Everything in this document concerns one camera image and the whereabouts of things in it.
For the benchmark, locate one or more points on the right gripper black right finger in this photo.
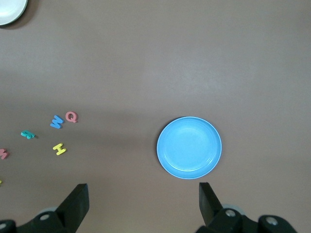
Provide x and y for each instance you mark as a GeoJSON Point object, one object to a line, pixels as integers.
{"type": "Point", "coordinates": [209, 206]}

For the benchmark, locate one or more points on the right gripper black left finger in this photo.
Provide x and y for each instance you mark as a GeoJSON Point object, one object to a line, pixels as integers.
{"type": "Point", "coordinates": [73, 208]}

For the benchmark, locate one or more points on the blue foam letter W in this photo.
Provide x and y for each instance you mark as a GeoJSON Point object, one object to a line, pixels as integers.
{"type": "Point", "coordinates": [56, 122]}

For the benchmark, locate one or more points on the green foam letter R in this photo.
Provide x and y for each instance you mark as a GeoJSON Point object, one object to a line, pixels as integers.
{"type": "Point", "coordinates": [26, 134]}

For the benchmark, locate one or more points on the red foam letter m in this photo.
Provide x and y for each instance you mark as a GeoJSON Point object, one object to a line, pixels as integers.
{"type": "Point", "coordinates": [3, 153]}

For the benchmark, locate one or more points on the blue plate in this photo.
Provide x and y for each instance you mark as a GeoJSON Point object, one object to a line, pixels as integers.
{"type": "Point", "coordinates": [189, 148]}

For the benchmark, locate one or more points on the cream white plate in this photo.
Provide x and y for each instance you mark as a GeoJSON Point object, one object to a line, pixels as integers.
{"type": "Point", "coordinates": [9, 12]}

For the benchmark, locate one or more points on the red foam letter Q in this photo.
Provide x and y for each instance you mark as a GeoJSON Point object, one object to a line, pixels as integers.
{"type": "Point", "coordinates": [67, 117]}

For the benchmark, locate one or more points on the brown table cover sheet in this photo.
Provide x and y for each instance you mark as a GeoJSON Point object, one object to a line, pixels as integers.
{"type": "Point", "coordinates": [145, 60]}

